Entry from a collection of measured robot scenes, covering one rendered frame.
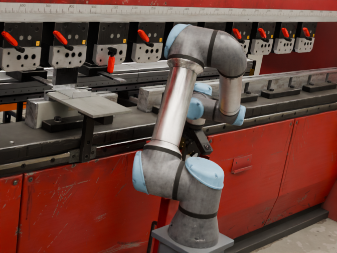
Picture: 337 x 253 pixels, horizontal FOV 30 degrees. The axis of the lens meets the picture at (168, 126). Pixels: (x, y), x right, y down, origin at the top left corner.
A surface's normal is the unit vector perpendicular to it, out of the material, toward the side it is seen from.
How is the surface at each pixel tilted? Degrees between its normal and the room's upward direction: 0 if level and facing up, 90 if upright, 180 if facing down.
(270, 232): 0
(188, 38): 57
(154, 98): 90
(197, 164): 7
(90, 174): 90
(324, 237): 0
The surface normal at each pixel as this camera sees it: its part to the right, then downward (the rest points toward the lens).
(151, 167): -0.14, -0.34
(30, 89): 0.71, 0.31
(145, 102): -0.69, 0.12
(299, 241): 0.15, -0.94
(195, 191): -0.22, 0.26
